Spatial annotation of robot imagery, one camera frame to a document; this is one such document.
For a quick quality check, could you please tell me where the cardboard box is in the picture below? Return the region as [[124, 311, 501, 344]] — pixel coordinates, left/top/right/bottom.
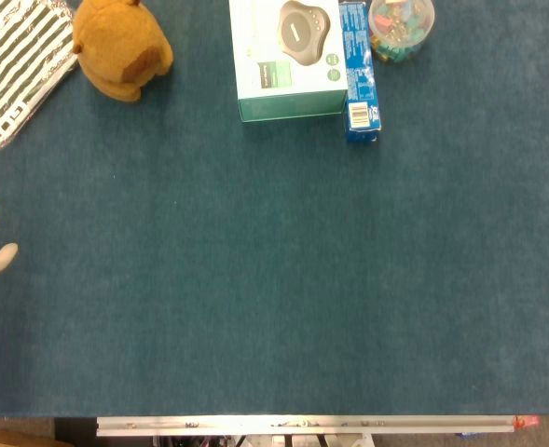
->
[[0, 428, 75, 447]]

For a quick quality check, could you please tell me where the green white striped bag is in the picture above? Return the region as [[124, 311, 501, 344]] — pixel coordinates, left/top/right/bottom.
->
[[0, 0, 80, 150]]

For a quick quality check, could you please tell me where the brown plush toy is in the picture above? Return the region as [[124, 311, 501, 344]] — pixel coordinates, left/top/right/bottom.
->
[[72, 0, 174, 103]]

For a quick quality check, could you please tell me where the teal felt table mat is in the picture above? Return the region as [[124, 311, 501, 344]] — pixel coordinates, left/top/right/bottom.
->
[[0, 0, 549, 418]]

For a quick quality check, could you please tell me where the white green speakerphone box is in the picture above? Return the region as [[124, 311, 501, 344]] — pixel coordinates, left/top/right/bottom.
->
[[228, 0, 350, 124]]

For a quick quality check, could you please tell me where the blue carton box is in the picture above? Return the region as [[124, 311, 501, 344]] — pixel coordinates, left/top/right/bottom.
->
[[337, 0, 383, 144]]

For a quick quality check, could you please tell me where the clear jar of binder clips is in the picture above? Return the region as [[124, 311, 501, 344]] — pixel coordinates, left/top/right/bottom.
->
[[367, 0, 436, 63]]

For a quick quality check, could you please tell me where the orange clamp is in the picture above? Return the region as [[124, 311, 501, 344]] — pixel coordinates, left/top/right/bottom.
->
[[511, 414, 541, 432]]

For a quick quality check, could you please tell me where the aluminium rail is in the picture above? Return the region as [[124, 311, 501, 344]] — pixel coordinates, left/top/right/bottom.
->
[[95, 413, 517, 438]]

